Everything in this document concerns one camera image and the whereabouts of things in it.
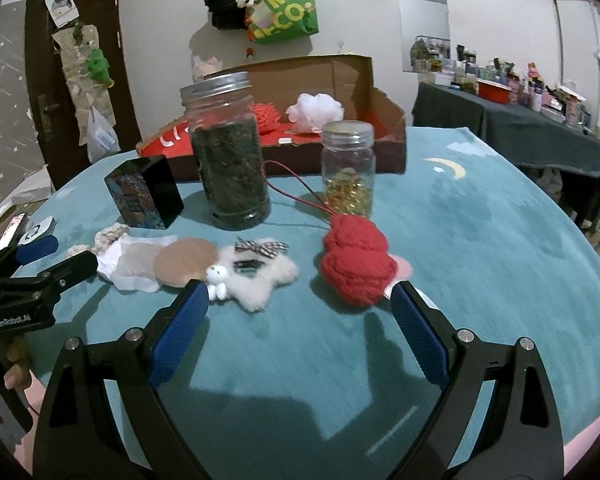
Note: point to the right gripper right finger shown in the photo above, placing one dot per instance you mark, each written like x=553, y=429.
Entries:
x=520, y=437

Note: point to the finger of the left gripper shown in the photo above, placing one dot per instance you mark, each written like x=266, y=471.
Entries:
x=70, y=272
x=37, y=249

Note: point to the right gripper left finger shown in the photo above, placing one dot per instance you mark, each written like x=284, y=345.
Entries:
x=77, y=436

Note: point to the speckled cream scrunchie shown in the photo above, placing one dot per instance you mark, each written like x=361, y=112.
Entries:
x=102, y=240

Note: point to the white wipe packet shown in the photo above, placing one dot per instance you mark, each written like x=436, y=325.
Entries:
x=128, y=262

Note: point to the beige round powder puff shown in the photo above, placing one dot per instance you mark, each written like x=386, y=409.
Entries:
x=184, y=260

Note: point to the white furry star plush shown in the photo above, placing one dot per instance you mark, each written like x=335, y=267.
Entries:
x=249, y=271

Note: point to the orange-red mesh pouf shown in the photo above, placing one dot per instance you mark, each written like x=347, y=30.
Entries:
x=267, y=115

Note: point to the red knitted plush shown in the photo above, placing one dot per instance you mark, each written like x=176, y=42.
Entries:
x=356, y=262

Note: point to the white mesh pouf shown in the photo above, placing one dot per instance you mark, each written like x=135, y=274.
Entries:
x=310, y=113

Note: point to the person's left hand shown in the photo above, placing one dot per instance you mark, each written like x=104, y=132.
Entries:
x=18, y=375

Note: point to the white power bank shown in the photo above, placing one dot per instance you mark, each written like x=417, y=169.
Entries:
x=41, y=229

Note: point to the colourful beauty cream box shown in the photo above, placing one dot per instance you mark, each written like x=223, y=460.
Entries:
x=145, y=192

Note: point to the white plastic bag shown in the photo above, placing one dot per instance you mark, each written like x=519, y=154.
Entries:
x=102, y=140

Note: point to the large glass jar dark contents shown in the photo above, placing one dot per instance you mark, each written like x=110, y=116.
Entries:
x=223, y=131

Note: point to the green plush on door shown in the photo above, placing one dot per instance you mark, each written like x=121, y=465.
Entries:
x=98, y=68

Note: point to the teal plush table cover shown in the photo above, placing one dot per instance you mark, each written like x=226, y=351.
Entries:
x=311, y=388

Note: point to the dark wooden door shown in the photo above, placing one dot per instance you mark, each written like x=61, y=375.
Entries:
x=59, y=35

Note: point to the dark tablecloth side table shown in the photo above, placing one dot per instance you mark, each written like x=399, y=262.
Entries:
x=525, y=138

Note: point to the small glass jar gold contents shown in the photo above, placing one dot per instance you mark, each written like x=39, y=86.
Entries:
x=349, y=166

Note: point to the green tote bag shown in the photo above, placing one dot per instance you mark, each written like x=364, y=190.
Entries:
x=275, y=21

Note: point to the red bowl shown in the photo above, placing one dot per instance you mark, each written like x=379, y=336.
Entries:
x=493, y=91

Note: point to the white refrigerator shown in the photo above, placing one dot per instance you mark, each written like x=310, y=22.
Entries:
x=579, y=25

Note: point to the pink plush on wall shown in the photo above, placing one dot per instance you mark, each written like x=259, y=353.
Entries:
x=203, y=68

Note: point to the wall mirror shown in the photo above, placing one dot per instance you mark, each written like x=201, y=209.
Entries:
x=422, y=18

